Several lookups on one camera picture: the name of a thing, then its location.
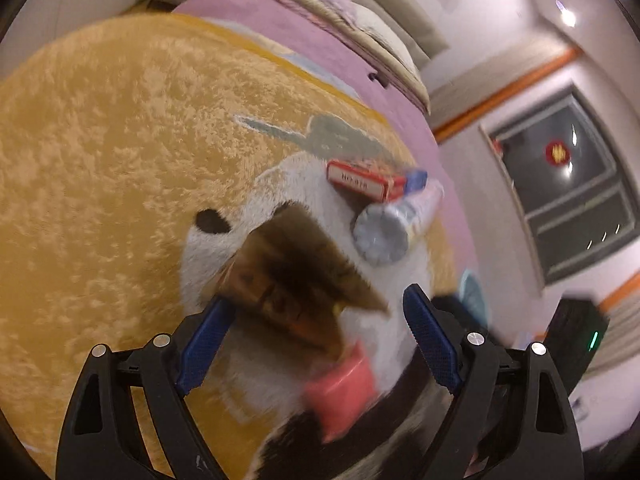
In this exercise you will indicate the beige orange curtain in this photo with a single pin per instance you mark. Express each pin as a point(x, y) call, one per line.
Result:
point(500, 95)

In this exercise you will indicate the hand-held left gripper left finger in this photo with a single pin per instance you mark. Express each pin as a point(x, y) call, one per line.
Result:
point(200, 350)

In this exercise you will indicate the light blue plastic basket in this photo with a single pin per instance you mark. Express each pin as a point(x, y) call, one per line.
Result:
point(472, 295)

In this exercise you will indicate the brown paper bag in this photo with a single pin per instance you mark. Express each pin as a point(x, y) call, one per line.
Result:
point(290, 280)

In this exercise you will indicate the pink white bottle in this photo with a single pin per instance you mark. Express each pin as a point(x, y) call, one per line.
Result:
point(385, 235)

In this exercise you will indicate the round ceiling light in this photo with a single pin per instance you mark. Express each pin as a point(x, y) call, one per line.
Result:
point(566, 15)

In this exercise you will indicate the yellow printed blanket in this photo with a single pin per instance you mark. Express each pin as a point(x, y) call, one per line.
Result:
point(100, 185)

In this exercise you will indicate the pink plastic packet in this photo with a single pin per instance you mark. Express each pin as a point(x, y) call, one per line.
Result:
point(342, 395)

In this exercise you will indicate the white floral pillow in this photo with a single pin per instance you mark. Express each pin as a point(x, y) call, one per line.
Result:
point(385, 40)

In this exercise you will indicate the bed with purple sheet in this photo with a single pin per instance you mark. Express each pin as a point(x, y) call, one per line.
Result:
point(310, 45)

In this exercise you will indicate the small brown object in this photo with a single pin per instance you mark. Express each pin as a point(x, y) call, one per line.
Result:
point(377, 79)

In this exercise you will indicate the grey framed window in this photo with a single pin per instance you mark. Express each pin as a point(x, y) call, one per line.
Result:
point(575, 200)

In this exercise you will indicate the red cardboard box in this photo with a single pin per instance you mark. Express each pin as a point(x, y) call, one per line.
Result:
point(360, 180)

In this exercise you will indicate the round red window decoration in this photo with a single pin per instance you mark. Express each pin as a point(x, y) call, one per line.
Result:
point(557, 153)

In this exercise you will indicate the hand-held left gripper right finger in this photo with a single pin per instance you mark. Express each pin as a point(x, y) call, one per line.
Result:
point(435, 340)

